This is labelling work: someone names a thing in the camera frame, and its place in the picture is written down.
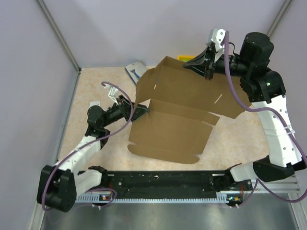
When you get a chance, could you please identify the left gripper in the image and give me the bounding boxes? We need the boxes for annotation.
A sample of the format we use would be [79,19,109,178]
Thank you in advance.
[101,94,149,127]

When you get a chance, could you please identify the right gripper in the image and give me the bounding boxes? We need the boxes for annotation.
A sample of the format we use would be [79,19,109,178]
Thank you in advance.
[183,46,251,81]

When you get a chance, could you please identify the brown cardboard box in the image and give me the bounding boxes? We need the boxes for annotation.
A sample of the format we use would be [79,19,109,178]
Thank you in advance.
[128,57,243,164]

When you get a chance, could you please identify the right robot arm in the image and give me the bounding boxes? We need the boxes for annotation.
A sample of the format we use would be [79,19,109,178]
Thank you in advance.
[184,28,307,190]

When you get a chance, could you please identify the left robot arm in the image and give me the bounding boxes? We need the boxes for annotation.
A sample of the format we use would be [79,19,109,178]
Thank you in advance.
[36,95,149,212]

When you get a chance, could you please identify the razor package box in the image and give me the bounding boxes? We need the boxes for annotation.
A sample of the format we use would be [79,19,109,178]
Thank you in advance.
[124,60,147,85]

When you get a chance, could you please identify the yellow plastic tray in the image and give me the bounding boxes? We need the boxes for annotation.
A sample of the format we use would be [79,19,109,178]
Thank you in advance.
[177,55,194,62]

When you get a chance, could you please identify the small clear plastic bag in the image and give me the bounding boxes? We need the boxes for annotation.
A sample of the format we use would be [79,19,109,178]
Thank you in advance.
[89,101,100,107]

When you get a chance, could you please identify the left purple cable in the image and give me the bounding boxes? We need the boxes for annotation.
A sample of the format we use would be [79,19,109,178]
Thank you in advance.
[42,81,135,211]

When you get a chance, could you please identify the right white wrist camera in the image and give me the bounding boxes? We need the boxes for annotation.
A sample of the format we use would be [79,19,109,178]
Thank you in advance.
[206,28,225,62]

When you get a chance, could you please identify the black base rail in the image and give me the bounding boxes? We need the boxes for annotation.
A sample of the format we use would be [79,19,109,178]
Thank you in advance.
[75,167,299,206]

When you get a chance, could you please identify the right aluminium frame post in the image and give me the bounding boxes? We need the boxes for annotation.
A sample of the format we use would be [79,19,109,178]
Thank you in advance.
[266,0,293,37]

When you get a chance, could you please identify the aluminium frame post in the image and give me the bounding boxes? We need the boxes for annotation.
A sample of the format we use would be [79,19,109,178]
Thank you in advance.
[266,0,293,37]
[35,0,82,72]

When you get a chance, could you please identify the left aluminium frame post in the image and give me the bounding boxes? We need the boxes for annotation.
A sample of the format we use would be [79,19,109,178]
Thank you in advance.
[35,0,82,72]

